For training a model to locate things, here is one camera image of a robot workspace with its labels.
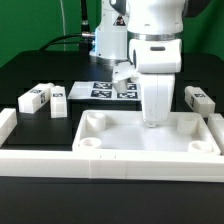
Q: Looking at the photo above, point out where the white marker sheet with tags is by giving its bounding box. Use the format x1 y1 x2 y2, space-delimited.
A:
68 81 141 101

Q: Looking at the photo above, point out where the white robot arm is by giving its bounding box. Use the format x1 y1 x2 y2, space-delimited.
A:
90 0 197 127

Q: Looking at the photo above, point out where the white thin cable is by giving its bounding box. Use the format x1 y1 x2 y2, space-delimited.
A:
59 0 66 52

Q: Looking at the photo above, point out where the black cable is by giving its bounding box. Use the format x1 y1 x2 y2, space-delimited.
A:
39 0 98 52

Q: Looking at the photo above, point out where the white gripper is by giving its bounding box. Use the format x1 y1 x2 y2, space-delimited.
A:
112 62 175 128

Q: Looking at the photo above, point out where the white desk tabletop panel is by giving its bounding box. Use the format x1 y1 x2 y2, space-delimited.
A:
72 110 221 155

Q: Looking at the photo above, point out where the white U-shaped obstacle fence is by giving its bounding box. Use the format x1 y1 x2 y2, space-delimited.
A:
0 109 224 182

